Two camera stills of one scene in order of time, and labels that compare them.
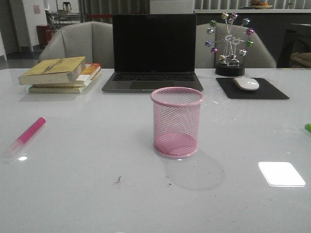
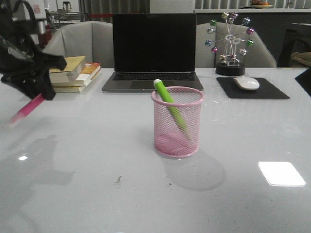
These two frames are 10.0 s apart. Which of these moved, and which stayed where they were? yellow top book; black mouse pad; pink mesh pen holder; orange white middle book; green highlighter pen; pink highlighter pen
Moved: green highlighter pen; pink highlighter pen
Stayed: black mouse pad; orange white middle book; yellow top book; pink mesh pen holder
